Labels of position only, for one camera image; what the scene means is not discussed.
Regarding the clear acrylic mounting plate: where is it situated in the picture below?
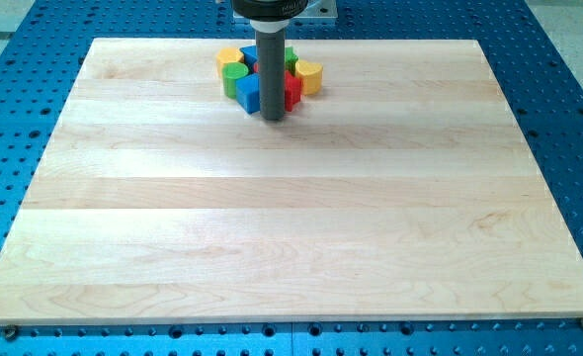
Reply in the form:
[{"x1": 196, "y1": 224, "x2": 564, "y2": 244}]
[{"x1": 232, "y1": 0, "x2": 338, "y2": 27}]

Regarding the green cylinder block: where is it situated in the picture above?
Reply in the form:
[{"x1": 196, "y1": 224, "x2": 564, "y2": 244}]
[{"x1": 221, "y1": 62, "x2": 250, "y2": 99}]

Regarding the yellow block back left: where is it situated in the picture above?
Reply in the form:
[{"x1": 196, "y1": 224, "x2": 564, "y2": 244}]
[{"x1": 215, "y1": 46, "x2": 244, "y2": 77}]

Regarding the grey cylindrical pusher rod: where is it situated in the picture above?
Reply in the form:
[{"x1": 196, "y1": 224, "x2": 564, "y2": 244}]
[{"x1": 250, "y1": 20, "x2": 289, "y2": 121}]

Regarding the black robot arm flange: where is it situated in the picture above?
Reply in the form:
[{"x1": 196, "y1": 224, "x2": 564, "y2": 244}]
[{"x1": 231, "y1": 0, "x2": 308, "y2": 22}]

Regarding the blue block back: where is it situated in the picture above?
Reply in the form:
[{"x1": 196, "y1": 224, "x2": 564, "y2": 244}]
[{"x1": 239, "y1": 45, "x2": 258, "y2": 73}]

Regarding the green block back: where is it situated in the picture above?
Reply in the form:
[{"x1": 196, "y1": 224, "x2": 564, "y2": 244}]
[{"x1": 285, "y1": 46, "x2": 298, "y2": 76}]

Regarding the blue cube block front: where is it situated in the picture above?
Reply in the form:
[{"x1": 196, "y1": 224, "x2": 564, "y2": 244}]
[{"x1": 236, "y1": 73, "x2": 260, "y2": 114}]

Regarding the yellow heart block right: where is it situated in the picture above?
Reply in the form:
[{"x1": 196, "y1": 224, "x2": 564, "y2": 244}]
[{"x1": 295, "y1": 59, "x2": 323, "y2": 96}]

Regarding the red block front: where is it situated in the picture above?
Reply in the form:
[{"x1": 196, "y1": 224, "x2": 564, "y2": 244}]
[{"x1": 285, "y1": 71, "x2": 302, "y2": 112}]

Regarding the bolt front left corner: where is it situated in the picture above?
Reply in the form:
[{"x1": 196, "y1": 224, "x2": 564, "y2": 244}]
[{"x1": 1, "y1": 324, "x2": 20, "y2": 342}]

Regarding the light wooden board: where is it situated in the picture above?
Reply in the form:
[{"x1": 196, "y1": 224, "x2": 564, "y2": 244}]
[{"x1": 0, "y1": 38, "x2": 583, "y2": 325}]

